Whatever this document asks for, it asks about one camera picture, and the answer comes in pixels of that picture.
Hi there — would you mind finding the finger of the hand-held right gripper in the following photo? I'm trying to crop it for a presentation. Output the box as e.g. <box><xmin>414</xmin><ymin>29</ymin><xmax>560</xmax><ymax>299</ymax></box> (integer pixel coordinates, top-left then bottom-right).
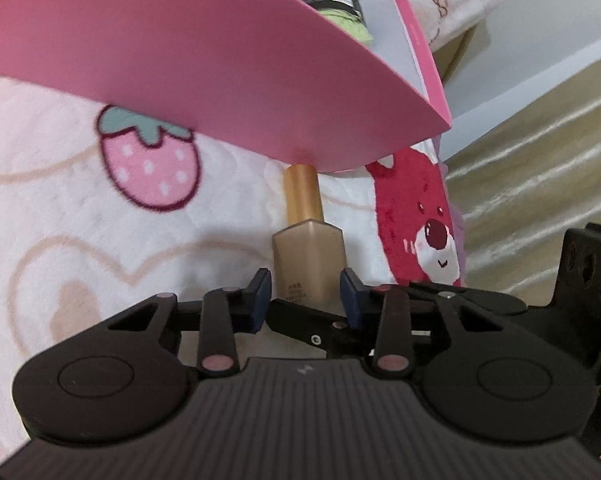
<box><xmin>409</xmin><ymin>281</ymin><xmax>529</xmax><ymax>317</ymax></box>
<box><xmin>268</xmin><ymin>297</ymin><xmax>376</xmax><ymax>358</ymax></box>

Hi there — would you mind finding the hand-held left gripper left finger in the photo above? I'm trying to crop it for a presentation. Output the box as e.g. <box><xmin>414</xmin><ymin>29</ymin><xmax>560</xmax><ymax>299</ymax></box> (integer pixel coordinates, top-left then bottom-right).
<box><xmin>108</xmin><ymin>268</ymin><xmax>272</xmax><ymax>377</ymax></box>

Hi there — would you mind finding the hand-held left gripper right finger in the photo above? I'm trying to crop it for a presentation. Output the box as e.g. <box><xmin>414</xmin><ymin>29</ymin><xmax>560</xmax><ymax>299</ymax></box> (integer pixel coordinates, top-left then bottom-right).
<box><xmin>341</xmin><ymin>267</ymin><xmax>511</xmax><ymax>375</ymax></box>

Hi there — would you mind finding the beige foundation bottle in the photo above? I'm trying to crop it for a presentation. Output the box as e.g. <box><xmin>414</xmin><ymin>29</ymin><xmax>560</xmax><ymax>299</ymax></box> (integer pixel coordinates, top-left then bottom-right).
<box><xmin>272</xmin><ymin>162</ymin><xmax>345</xmax><ymax>321</ymax></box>

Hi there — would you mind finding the pink cardboard box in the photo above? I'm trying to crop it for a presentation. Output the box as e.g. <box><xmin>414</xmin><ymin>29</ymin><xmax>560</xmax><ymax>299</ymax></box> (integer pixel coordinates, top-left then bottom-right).
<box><xmin>0</xmin><ymin>0</ymin><xmax>452</xmax><ymax>176</ymax></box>

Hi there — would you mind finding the gold satin cloth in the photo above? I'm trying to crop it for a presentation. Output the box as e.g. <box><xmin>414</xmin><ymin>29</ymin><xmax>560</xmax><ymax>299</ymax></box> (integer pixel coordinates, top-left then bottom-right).
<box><xmin>443</xmin><ymin>75</ymin><xmax>601</xmax><ymax>306</ymax></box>

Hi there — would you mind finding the printed bear blanket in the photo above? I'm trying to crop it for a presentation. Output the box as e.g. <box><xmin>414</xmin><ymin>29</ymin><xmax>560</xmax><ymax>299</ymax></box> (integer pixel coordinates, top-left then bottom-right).
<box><xmin>0</xmin><ymin>67</ymin><xmax>469</xmax><ymax>466</ymax></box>

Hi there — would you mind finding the cream headboard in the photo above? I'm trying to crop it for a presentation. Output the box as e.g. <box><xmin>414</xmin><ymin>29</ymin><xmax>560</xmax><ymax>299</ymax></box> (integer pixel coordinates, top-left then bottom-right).
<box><xmin>433</xmin><ymin>22</ymin><xmax>481</xmax><ymax>91</ymax></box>

